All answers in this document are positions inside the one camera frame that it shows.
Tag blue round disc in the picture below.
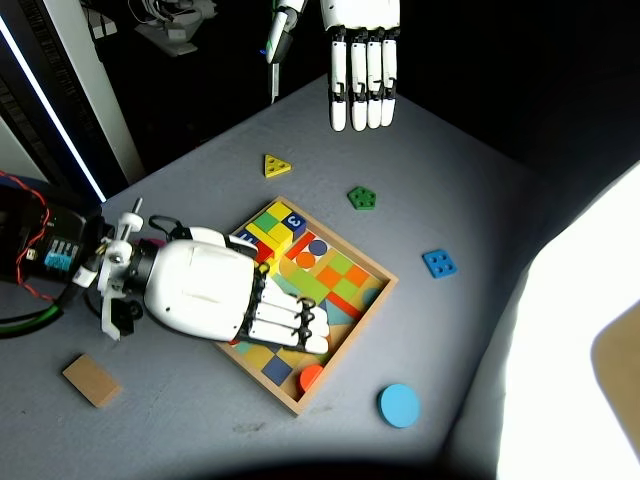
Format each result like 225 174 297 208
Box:
376 383 423 430

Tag green pentagon block with holes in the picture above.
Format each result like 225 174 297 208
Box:
347 186 379 213

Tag white pillar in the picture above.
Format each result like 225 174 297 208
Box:
42 0 147 187

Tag blue cube with number three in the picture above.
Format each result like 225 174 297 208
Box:
280 212 308 240

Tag plain wooden rectangle block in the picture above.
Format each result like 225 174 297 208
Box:
61 353 124 409

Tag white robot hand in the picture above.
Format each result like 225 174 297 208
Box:
143 225 332 356
266 0 402 133

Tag grey table cloth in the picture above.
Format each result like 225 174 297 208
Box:
0 73 551 480

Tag white light strip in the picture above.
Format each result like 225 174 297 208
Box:
0 14 108 204

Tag wooden puzzle tray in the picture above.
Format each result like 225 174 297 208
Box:
214 195 400 417

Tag blue square block with holes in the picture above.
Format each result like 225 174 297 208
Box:
422 248 459 280

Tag grey white device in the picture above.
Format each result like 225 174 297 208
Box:
128 0 221 58

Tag yellow triangle block with holes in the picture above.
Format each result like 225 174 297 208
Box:
263 153 294 180

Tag tan rounded board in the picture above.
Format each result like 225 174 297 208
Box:
589 299 640 432

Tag orange cylinder block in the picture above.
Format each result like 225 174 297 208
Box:
298 363 326 394

